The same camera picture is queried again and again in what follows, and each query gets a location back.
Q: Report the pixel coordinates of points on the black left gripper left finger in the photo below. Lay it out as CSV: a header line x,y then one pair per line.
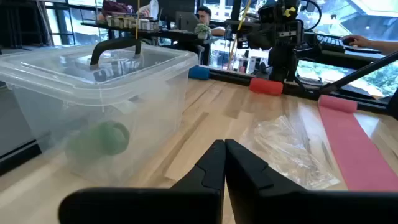
x,y
199,199

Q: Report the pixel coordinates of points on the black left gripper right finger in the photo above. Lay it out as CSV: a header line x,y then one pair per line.
x,y
280,205

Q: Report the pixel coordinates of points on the clear plastic zipper bag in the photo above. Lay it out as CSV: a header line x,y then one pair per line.
x,y
289,152

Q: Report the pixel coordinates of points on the pink elastic bandage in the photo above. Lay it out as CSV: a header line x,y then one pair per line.
x,y
357,149

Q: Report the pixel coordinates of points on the person's forearm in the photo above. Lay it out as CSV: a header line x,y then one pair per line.
x,y
385,46

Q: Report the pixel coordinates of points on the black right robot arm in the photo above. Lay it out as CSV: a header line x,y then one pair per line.
x,y
281,62

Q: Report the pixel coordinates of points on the blue bandage roll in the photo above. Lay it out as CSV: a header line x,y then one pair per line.
x,y
199,72

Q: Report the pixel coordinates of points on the green bandage roll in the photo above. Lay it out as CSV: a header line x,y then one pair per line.
x,y
105,140

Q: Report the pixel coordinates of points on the black keyboard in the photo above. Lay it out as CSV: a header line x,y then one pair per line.
x,y
331,42

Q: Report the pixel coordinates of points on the black desk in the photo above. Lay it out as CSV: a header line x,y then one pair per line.
x,y
174,35
342,57

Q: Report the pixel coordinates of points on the person's hand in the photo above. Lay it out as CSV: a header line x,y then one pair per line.
x,y
356,40

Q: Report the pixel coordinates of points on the person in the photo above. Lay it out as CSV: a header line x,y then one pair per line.
x,y
205,17

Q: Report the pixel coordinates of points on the small potted plant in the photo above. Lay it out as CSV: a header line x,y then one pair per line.
x,y
202,30

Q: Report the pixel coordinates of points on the grey laptop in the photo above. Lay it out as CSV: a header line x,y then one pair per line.
x,y
186,21

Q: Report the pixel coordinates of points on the clear plastic storage bin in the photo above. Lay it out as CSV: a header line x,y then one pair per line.
x,y
93,90

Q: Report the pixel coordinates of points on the row of small jars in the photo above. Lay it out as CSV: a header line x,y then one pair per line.
x,y
133,23

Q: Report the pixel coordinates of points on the purple bag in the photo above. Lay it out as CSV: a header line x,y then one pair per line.
x,y
115,7

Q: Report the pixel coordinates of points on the black metal table frame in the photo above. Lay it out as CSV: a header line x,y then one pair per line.
x,y
230,77

